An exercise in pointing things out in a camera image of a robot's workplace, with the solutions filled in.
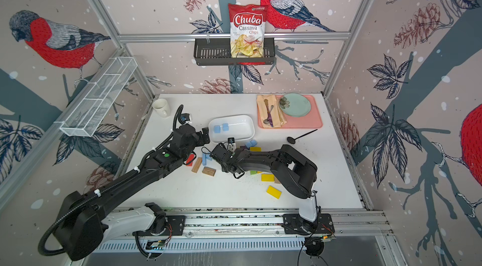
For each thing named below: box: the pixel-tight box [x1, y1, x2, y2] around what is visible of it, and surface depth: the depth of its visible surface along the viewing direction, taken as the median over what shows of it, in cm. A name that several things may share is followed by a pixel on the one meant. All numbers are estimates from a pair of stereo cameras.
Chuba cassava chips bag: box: [228, 3, 268, 59], surface depth 87 cm
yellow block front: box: [266, 185, 283, 200], surface depth 84 cm
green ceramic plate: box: [281, 92, 312, 118], surface depth 117 cm
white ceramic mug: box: [151, 98, 172, 118], surface depth 106 cm
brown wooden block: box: [202, 166, 217, 177], surface depth 90 cm
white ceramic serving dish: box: [208, 114, 256, 143], surface depth 106 cm
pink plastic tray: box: [276, 94, 324, 129], surface depth 109 cm
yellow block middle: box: [260, 173, 275, 182], surface depth 87 cm
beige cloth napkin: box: [256, 94, 287, 128], surface depth 113 cm
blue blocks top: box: [245, 139, 258, 149], surface depth 97 cm
